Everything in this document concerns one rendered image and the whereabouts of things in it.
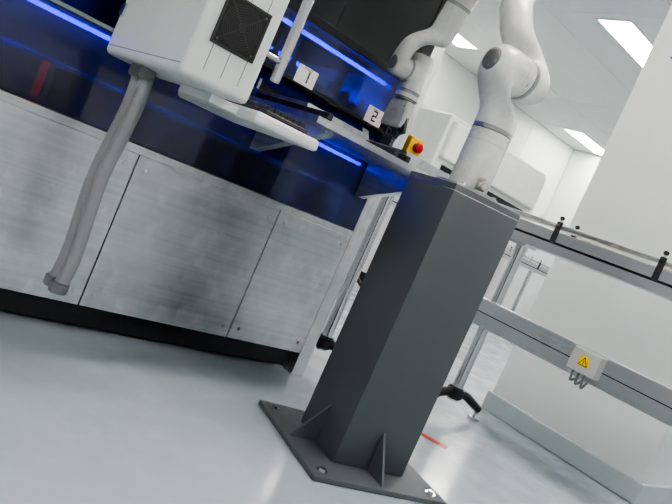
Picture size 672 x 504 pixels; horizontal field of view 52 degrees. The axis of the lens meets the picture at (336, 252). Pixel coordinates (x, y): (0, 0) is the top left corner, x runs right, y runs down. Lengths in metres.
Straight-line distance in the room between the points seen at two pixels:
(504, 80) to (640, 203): 1.72
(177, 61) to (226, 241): 0.91
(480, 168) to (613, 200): 1.72
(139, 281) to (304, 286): 0.65
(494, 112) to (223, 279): 1.04
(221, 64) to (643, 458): 2.53
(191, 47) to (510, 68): 0.91
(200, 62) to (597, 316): 2.49
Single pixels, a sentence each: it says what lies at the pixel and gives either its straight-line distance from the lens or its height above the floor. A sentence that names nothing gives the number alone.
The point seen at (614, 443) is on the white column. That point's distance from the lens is 3.45.
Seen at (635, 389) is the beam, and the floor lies 0.49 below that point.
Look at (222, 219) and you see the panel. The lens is 2.32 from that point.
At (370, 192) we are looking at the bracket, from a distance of 2.55.
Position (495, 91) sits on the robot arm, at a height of 1.14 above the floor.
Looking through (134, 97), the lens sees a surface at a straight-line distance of 1.86.
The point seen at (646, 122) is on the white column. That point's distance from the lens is 3.77.
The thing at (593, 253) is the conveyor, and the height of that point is 0.90.
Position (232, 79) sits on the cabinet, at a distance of 1.60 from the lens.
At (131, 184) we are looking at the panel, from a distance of 2.16.
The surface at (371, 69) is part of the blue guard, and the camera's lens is 2.54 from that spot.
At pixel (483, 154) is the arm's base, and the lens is 2.03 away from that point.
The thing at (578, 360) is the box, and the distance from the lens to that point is 2.84.
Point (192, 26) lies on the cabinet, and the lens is 1.59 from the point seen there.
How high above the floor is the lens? 0.69
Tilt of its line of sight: 4 degrees down
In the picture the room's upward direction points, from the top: 24 degrees clockwise
